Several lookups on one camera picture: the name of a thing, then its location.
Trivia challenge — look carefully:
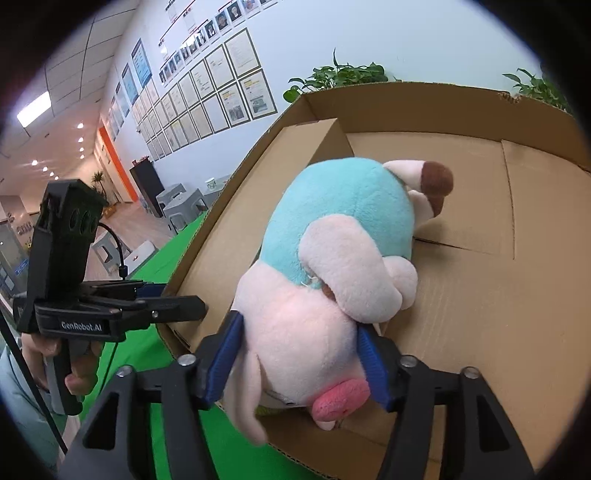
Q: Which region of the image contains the green potted plant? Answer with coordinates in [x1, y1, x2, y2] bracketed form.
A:
[502, 68, 571, 114]
[283, 48, 399, 103]

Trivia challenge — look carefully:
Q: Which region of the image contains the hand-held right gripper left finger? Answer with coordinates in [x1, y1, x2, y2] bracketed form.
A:
[59, 311, 245, 480]

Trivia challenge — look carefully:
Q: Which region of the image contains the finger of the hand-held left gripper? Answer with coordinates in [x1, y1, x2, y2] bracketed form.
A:
[83, 280, 166, 301]
[121, 296, 207, 329]

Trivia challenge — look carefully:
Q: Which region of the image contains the person's left hand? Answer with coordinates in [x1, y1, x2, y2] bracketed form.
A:
[21, 333, 103, 396]

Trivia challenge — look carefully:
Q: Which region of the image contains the row of portrait photos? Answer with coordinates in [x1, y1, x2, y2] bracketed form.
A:
[158, 0, 278, 85]

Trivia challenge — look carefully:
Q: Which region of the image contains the grey metal stool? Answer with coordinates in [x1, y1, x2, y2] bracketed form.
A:
[163, 192, 209, 234]
[156, 183, 187, 209]

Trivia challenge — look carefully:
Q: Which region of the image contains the green table cloth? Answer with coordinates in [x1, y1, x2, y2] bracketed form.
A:
[78, 216, 333, 480]

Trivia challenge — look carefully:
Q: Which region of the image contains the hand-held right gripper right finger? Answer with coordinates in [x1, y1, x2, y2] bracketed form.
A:
[356, 324, 536, 480]

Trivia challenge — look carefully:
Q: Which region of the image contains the white plastic stool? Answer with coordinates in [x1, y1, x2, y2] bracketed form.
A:
[91, 231, 124, 273]

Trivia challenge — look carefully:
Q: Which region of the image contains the light blue sleeve forearm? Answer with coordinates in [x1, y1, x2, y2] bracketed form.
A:
[0, 344, 68, 472]

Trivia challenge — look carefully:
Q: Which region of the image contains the black cabinet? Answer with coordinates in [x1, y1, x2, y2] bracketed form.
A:
[130, 161, 166, 217]

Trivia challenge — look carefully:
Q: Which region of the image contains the blue wall poster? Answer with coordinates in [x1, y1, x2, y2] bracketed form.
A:
[121, 64, 140, 106]
[130, 38, 153, 89]

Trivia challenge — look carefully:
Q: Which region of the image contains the pink and teal plush toy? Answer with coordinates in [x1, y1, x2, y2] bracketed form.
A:
[223, 157, 455, 448]

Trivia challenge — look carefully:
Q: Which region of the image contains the cardboard box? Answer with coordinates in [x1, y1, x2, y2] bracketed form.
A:
[154, 82, 591, 480]

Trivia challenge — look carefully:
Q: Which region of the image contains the wall of framed certificates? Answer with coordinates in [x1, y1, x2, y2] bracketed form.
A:
[107, 28, 279, 161]

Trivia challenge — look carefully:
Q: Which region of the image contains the black cable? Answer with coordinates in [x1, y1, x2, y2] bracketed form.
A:
[96, 223, 129, 280]

